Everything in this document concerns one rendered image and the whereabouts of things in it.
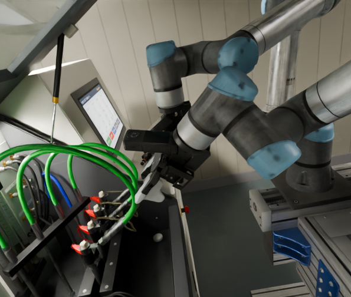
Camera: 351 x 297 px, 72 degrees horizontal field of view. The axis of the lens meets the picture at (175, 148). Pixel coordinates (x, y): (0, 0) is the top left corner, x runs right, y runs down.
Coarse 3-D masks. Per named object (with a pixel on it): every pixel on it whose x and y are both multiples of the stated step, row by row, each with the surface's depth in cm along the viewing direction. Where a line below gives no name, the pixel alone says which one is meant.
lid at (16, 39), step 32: (0, 0) 41; (32, 0) 49; (64, 0) 61; (96, 0) 74; (0, 32) 49; (32, 32) 62; (64, 32) 73; (0, 64) 62; (32, 64) 76; (0, 96) 77
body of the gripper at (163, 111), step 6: (186, 102) 66; (162, 108) 63; (168, 108) 62; (174, 108) 62; (180, 108) 62; (186, 108) 64; (168, 114) 65; (174, 114) 65; (180, 114) 65; (174, 120) 65; (180, 120) 66; (168, 126) 66; (174, 126) 66
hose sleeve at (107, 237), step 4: (120, 220) 65; (116, 224) 65; (120, 224) 64; (124, 224) 64; (112, 228) 65; (116, 228) 64; (120, 228) 64; (108, 232) 66; (112, 232) 65; (116, 232) 65; (104, 236) 66; (108, 236) 65; (112, 236) 66; (104, 240) 66; (108, 240) 66
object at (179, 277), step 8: (168, 208) 101; (176, 208) 99; (168, 216) 96; (176, 216) 95; (176, 224) 91; (176, 232) 87; (176, 240) 84; (176, 248) 81; (184, 248) 86; (176, 256) 78; (184, 256) 78; (176, 264) 75; (184, 264) 75; (176, 272) 73; (184, 272) 72; (176, 280) 70; (184, 280) 70; (176, 288) 68; (184, 288) 68; (176, 296) 66; (184, 296) 66; (192, 296) 78
